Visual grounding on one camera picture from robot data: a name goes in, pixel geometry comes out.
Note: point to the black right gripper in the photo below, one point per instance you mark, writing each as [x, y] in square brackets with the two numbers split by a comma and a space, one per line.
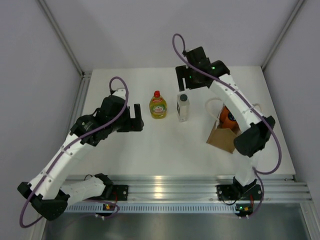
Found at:
[182, 73]

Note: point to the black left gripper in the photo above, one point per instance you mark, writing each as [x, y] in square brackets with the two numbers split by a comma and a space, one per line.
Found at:
[134, 124]

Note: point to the yellow dish soap bottle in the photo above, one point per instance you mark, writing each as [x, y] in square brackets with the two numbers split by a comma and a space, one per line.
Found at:
[158, 106]

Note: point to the clear square bottle grey cap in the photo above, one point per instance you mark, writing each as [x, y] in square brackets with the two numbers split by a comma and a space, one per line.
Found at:
[182, 107]

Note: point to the orange pump bottle dark top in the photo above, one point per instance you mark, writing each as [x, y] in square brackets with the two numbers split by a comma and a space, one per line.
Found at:
[229, 122]

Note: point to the orange pump bottle navy top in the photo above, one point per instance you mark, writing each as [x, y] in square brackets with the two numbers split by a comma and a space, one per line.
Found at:
[224, 114]

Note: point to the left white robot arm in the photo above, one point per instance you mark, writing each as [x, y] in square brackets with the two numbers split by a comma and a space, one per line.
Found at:
[47, 193]

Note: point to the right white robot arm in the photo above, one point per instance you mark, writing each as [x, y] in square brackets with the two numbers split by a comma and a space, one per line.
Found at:
[254, 129]

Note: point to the brown canvas tote bag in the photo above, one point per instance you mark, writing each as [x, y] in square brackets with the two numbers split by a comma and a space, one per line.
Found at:
[221, 138]

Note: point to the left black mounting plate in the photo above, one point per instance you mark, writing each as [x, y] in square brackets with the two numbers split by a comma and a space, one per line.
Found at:
[120, 192]

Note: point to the black mounting plate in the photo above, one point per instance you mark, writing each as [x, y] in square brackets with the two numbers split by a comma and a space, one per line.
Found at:
[226, 192]
[120, 192]

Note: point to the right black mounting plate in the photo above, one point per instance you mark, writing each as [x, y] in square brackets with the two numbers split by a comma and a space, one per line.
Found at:
[226, 192]

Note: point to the white slotted cable duct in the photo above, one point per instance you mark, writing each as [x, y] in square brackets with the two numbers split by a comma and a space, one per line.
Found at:
[105, 208]

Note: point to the aluminium frame rail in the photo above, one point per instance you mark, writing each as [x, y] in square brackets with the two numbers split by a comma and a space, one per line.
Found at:
[203, 189]

